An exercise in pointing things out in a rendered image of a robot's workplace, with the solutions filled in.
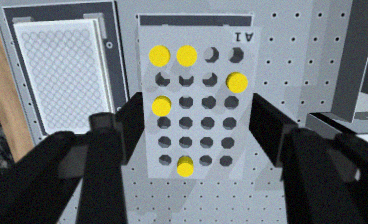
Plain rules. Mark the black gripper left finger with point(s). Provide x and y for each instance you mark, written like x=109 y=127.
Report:
x=37 y=188

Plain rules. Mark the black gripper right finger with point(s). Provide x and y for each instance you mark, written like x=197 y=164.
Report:
x=314 y=182

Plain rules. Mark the white sealed well plate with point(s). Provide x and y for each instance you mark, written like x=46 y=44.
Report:
x=67 y=68

